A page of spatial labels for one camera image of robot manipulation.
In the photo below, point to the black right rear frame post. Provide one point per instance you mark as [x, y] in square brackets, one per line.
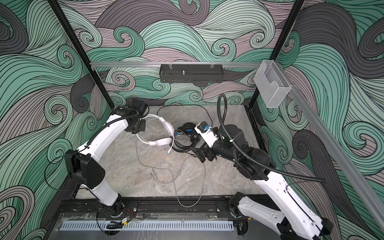
[287, 27]

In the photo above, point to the black perforated wall tray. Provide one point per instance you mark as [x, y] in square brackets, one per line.
[191, 73]

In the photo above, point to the white headphones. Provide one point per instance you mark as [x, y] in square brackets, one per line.
[160, 133]

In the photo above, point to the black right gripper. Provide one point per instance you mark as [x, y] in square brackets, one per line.
[201, 151]

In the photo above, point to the clear plastic wall bin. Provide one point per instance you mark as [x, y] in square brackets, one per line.
[272, 83]

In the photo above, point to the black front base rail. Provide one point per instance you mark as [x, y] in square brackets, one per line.
[141, 207]

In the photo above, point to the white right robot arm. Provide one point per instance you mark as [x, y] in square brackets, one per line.
[293, 220]

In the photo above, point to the black left rear frame post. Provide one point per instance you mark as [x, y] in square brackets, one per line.
[55, 6]

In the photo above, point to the black gaming headphones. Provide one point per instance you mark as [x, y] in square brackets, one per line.
[186, 137]

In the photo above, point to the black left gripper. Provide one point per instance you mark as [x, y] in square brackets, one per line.
[143, 127]

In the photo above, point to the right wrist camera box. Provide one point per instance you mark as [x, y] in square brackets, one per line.
[206, 132]

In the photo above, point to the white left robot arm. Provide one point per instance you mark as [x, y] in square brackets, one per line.
[83, 164]

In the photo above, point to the black corrugated left conduit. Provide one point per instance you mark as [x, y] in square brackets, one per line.
[114, 125]

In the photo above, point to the black frame post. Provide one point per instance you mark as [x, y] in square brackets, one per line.
[287, 27]
[55, 6]

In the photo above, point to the white slotted cable duct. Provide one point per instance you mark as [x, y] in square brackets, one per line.
[220, 226]

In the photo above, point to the aluminium right rail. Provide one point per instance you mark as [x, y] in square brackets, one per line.
[365, 191]

